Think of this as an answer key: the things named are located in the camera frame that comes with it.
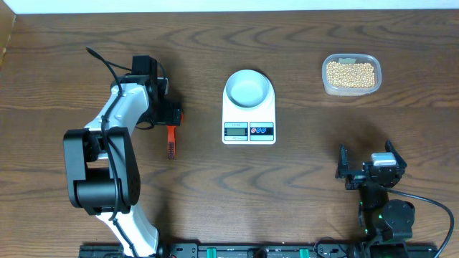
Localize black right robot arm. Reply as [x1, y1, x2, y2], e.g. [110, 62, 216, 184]
[336, 140, 415, 258]

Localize orange measuring scoop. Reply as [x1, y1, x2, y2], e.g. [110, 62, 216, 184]
[166, 125, 177, 160]

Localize pile of soybeans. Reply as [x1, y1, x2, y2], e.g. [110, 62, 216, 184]
[326, 62, 376, 88]

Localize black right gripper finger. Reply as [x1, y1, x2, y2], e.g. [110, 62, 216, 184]
[384, 140, 407, 168]
[335, 144, 349, 178]

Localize clear plastic container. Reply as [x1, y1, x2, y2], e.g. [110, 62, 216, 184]
[321, 54, 382, 97]

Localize white digital kitchen scale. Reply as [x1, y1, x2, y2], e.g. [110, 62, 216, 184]
[222, 80, 276, 145]

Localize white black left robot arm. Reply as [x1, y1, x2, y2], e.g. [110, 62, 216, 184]
[63, 74, 183, 257]

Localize grey round bowl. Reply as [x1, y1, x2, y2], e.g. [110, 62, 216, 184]
[224, 70, 271, 108]

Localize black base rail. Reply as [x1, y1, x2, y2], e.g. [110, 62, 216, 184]
[78, 242, 438, 258]

